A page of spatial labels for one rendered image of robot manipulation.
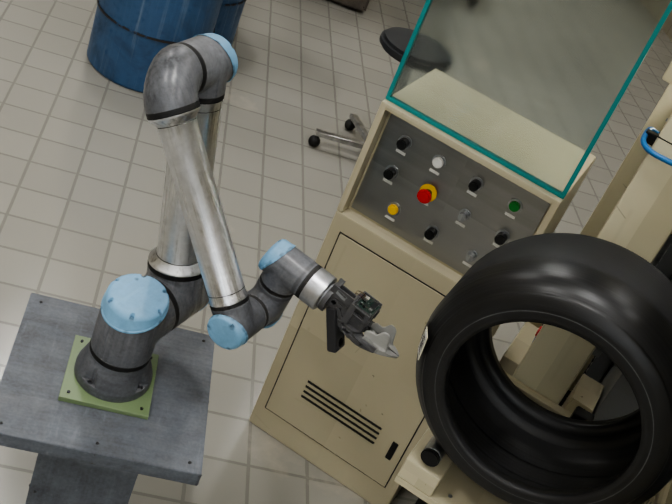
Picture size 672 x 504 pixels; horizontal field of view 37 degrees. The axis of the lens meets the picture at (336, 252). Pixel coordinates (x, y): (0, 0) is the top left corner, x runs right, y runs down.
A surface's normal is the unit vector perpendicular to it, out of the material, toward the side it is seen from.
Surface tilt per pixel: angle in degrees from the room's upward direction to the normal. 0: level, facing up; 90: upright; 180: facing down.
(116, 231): 0
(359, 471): 90
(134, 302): 7
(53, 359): 0
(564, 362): 90
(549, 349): 90
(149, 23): 90
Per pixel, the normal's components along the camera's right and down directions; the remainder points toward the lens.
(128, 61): -0.19, 0.50
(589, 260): 0.14, -0.87
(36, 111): 0.33, -0.77
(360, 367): -0.44, 0.37
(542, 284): -0.36, -0.43
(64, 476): 0.04, 0.58
